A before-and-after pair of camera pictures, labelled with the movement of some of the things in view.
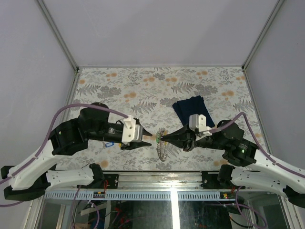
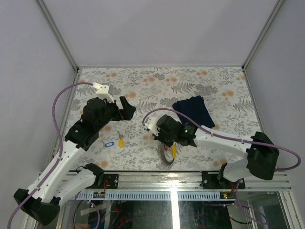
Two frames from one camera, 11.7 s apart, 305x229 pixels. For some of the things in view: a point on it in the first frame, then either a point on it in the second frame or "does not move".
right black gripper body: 206,141 → 167,139
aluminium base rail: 155,181 does not move
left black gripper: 135,145 → 127,113
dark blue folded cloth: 196,105 does not move
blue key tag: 109,144 does not move
